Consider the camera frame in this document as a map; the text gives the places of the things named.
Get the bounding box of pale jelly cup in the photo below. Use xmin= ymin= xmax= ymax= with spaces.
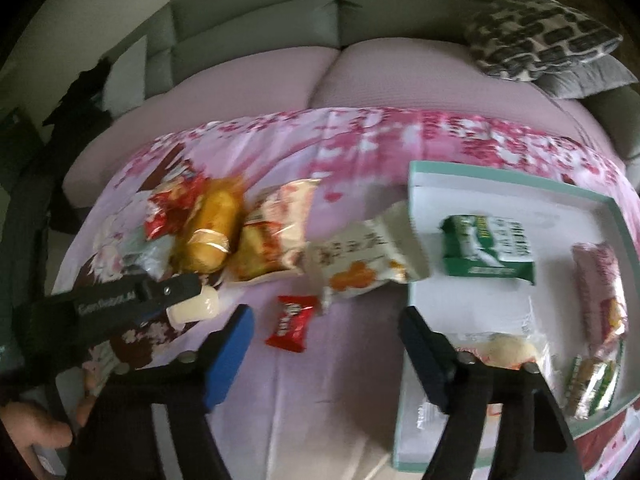
xmin=166 ymin=285 xmax=220 ymax=330

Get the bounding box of clear round bun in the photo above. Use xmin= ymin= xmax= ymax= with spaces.
xmin=401 ymin=306 xmax=556 ymax=432

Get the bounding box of mint green snack packet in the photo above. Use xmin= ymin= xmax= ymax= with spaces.
xmin=119 ymin=226 xmax=176 ymax=281

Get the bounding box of orange bread packet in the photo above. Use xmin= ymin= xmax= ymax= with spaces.
xmin=226 ymin=179 xmax=320 ymax=283

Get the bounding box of green cookie packet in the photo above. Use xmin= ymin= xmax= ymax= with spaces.
xmin=563 ymin=340 xmax=625 ymax=420

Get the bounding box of green white biscuit packet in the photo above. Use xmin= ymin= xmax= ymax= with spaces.
xmin=440 ymin=214 xmax=536 ymax=285

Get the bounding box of purple swiss roll packet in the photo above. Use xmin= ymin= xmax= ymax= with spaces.
xmin=572 ymin=242 xmax=628 ymax=360

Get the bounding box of person's left hand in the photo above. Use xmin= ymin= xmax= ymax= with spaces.
xmin=1 ymin=374 xmax=74 ymax=479

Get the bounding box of small red candy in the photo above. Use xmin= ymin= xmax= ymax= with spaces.
xmin=265 ymin=295 xmax=319 ymax=353

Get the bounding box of yellow cake clear packet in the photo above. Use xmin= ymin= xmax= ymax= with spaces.
xmin=174 ymin=177 xmax=244 ymax=274

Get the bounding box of cartoon print pink cloth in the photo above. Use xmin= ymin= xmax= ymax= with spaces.
xmin=55 ymin=108 xmax=639 ymax=479

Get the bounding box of teal shallow box tray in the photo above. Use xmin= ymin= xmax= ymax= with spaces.
xmin=409 ymin=162 xmax=639 ymax=479

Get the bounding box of red crinkled snack packet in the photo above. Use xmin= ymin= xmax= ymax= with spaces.
xmin=143 ymin=160 xmax=208 ymax=240

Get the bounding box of white orange print packet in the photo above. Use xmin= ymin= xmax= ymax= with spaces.
xmin=304 ymin=200 xmax=431 ymax=313

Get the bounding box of black clothing on sofa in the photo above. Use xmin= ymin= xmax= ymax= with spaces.
xmin=42 ymin=58 xmax=113 ymax=234

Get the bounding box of light grey cushion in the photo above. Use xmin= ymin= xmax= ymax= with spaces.
xmin=102 ymin=36 xmax=148 ymax=119

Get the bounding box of grey and pink sofa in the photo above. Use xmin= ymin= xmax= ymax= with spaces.
xmin=63 ymin=0 xmax=639 ymax=208

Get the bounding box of grey cushion under patterned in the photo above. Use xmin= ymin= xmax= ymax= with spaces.
xmin=535 ymin=54 xmax=638 ymax=100

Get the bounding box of black white patterned cushion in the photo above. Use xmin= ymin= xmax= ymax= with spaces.
xmin=464 ymin=0 xmax=623 ymax=82

